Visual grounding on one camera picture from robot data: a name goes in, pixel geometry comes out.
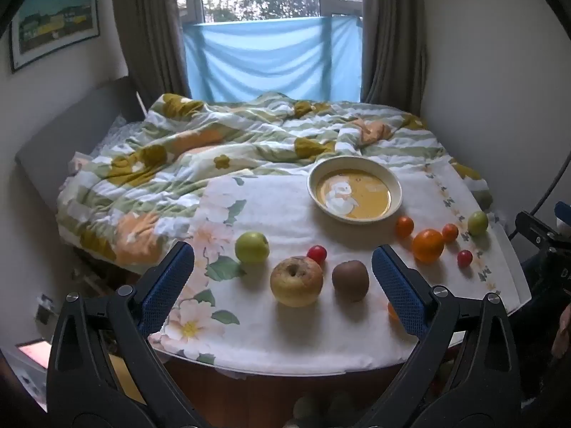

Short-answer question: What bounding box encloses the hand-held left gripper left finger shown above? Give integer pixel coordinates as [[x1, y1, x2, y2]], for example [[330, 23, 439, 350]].
[[47, 241, 197, 416]]

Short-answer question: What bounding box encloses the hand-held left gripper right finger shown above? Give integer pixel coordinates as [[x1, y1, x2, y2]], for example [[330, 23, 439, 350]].
[[372, 244, 522, 420]]

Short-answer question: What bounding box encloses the brown kiwi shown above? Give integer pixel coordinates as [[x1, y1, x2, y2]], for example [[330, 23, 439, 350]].
[[332, 260, 370, 301]]

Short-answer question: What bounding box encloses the large orange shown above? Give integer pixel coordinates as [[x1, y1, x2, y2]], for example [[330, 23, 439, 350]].
[[411, 229, 445, 263]]

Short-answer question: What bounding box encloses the green apple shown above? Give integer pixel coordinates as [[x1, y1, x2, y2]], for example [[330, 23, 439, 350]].
[[235, 231, 269, 264]]

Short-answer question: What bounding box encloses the yellow apple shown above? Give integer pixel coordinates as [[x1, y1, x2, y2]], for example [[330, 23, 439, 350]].
[[270, 256, 324, 307]]

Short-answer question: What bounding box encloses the cream bowl with yellow inside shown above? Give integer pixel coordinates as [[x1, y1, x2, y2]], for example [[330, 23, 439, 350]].
[[307, 156, 403, 224]]

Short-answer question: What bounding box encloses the person's right hand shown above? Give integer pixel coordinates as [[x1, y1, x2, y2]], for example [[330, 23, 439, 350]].
[[552, 305, 571, 358]]

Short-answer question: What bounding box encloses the small green fruit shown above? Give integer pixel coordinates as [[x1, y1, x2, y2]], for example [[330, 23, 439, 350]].
[[468, 211, 489, 236]]

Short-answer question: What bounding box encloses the green striped floral blanket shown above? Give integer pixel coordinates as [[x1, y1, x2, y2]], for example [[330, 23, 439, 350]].
[[56, 93, 494, 268]]

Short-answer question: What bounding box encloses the white floral tablecloth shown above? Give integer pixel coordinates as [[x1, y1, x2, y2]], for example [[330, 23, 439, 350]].
[[147, 160, 531, 366]]

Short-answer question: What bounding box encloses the white box with pink lid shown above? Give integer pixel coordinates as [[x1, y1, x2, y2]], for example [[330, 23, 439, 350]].
[[9, 340, 50, 411]]

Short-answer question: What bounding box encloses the grey patterned bedsheet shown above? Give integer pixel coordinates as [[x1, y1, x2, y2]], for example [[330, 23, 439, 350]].
[[91, 115, 144, 157]]

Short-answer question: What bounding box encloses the grey bed headboard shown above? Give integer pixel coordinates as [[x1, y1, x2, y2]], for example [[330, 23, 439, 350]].
[[15, 76, 143, 215]]

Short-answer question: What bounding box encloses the grey-brown curtain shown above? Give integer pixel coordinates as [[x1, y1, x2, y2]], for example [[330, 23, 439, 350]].
[[362, 0, 431, 114], [111, 0, 192, 99]]

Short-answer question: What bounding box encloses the light blue cloth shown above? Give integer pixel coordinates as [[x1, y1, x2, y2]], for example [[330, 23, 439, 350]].
[[183, 15, 363, 103]]

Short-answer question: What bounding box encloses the framed landscape picture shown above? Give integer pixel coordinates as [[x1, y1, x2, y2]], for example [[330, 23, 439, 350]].
[[10, 0, 99, 73]]

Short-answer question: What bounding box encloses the black cable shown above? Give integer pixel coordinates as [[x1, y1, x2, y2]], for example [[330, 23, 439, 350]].
[[504, 149, 571, 237]]

